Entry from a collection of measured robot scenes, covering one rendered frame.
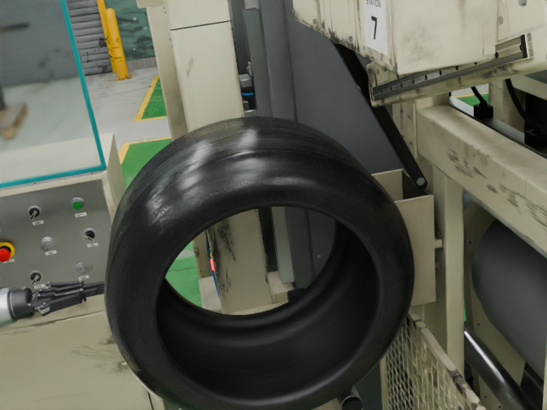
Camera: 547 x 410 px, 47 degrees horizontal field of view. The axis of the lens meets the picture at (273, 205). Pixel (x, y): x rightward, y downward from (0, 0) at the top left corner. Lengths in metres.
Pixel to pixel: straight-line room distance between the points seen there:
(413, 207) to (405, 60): 0.76
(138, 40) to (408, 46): 9.59
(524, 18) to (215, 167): 0.54
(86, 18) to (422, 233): 9.23
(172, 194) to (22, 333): 1.06
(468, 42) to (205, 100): 0.71
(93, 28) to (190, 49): 9.11
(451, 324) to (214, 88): 0.88
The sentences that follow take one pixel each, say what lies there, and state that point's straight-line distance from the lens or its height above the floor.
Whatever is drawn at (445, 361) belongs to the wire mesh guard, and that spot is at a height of 1.00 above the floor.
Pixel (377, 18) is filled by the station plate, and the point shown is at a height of 1.70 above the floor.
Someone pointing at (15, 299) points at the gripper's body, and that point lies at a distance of 1.66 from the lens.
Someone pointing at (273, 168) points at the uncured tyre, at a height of 1.46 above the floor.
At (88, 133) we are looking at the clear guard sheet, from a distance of 1.79.
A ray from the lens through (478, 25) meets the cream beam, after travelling 0.86.
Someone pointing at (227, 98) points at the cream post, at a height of 1.49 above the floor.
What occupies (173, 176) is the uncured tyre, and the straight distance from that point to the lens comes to 1.10.
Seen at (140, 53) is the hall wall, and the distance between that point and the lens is 10.37.
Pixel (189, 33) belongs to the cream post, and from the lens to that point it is 1.39.
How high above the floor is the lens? 1.83
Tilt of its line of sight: 24 degrees down
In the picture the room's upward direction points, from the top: 8 degrees counter-clockwise
